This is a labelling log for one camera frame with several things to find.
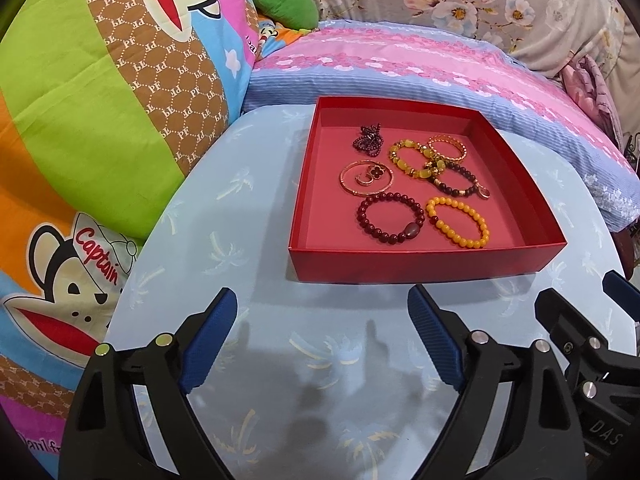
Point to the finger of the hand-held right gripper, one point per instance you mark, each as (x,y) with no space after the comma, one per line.
(570,322)
(622,290)

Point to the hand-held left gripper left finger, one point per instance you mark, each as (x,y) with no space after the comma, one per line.
(207,340)

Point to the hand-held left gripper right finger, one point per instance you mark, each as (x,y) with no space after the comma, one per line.
(435,337)

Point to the red cardboard box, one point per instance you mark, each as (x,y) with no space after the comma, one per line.
(350,270)

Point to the rose gold bangle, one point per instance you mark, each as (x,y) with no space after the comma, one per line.
(345,180)

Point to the purple cloth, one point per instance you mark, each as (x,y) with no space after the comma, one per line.
(592,90)

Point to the cartoon printed colourful pillow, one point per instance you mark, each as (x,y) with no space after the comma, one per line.
(100,110)

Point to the pink blue striped blanket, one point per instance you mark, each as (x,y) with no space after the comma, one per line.
(400,60)

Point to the green plush pillow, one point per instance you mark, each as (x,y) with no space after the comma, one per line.
(282,0)

